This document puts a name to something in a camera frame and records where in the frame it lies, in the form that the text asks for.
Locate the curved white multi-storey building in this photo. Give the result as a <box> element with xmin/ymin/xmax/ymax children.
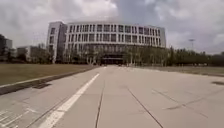
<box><xmin>46</xmin><ymin>20</ymin><xmax>167</xmax><ymax>65</ymax></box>

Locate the row of trees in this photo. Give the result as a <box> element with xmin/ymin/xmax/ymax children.
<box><xmin>0</xmin><ymin>44</ymin><xmax>224</xmax><ymax>67</ymax></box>

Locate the pale concrete slab pavement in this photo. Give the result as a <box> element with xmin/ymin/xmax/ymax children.
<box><xmin>0</xmin><ymin>65</ymin><xmax>224</xmax><ymax>128</ymax></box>

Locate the dark drain cover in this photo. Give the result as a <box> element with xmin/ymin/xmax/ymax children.
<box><xmin>211</xmin><ymin>80</ymin><xmax>224</xmax><ymax>86</ymax></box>
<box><xmin>31</xmin><ymin>83</ymin><xmax>52</xmax><ymax>90</ymax></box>

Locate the floodlight pole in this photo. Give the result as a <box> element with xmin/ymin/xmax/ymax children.
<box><xmin>188</xmin><ymin>38</ymin><xmax>196</xmax><ymax>52</ymax></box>

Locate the dry grass field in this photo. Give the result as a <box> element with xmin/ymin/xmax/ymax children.
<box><xmin>0</xmin><ymin>63</ymin><xmax>98</xmax><ymax>86</ymax></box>

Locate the grass strip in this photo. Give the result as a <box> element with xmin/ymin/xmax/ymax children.
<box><xmin>136</xmin><ymin>65</ymin><xmax>224</xmax><ymax>77</ymax></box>

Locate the low grey building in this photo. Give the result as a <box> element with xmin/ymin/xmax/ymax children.
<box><xmin>16</xmin><ymin>45</ymin><xmax>48</xmax><ymax>63</ymax></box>

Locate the dark concrete kerb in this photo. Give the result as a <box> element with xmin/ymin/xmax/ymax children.
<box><xmin>0</xmin><ymin>65</ymin><xmax>101</xmax><ymax>97</ymax></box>

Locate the dark building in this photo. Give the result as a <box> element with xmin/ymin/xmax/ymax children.
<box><xmin>0</xmin><ymin>33</ymin><xmax>14</xmax><ymax>61</ymax></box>

